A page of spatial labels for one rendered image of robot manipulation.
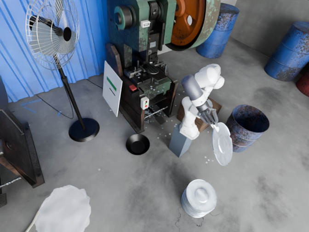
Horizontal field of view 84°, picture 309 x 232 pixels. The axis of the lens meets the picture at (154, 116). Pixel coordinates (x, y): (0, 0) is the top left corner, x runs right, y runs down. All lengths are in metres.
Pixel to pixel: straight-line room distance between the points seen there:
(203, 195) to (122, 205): 0.81
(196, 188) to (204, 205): 0.16
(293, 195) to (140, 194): 1.71
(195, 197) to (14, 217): 1.70
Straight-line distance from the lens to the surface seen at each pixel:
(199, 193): 1.84
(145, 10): 1.65
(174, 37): 2.15
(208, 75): 1.03
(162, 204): 2.00
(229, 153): 1.35
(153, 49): 1.92
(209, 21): 1.81
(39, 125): 2.73
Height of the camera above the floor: 1.93
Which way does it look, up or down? 50 degrees down
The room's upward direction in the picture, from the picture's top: 7 degrees clockwise
